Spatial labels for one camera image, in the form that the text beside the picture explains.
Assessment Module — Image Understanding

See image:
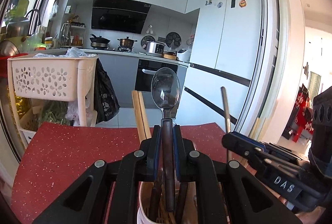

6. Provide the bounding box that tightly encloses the white flower pattern storage cart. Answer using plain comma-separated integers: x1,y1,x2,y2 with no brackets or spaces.
7,55,98,149

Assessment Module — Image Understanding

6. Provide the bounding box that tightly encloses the silver rice cooker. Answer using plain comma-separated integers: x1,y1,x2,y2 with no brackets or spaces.
146,41,165,57

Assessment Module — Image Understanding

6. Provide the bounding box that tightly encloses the black built-in oven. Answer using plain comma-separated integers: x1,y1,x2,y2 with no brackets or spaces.
134,59,180,94

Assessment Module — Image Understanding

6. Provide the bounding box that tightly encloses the black wok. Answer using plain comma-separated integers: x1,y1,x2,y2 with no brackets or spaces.
90,33,110,49

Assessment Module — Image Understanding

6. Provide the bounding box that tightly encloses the dark handled metal spoon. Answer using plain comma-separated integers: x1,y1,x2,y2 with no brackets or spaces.
151,67,180,212
221,86,232,163
149,179,162,222
175,182,189,224

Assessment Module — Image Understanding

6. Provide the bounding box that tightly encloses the bamboo chopstick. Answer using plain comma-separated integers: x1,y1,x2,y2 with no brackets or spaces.
248,117,260,139
132,90,146,142
138,91,151,138

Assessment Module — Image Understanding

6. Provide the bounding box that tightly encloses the white utensil holder caddy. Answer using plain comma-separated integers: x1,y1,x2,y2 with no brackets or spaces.
136,166,229,224

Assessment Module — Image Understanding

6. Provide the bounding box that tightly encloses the black range hood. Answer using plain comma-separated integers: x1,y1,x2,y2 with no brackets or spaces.
91,0,151,34

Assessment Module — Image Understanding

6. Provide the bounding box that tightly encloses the black plastic bag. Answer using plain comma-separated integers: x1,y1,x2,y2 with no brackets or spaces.
93,59,120,124

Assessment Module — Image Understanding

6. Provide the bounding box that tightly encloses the steel cooking pot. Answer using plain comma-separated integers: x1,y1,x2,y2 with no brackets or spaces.
118,37,137,49

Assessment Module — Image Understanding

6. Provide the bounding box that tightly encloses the white refrigerator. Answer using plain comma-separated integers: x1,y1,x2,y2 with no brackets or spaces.
176,0,262,128

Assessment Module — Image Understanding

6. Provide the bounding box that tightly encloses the person right hand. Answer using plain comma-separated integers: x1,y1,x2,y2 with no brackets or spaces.
273,193,326,224

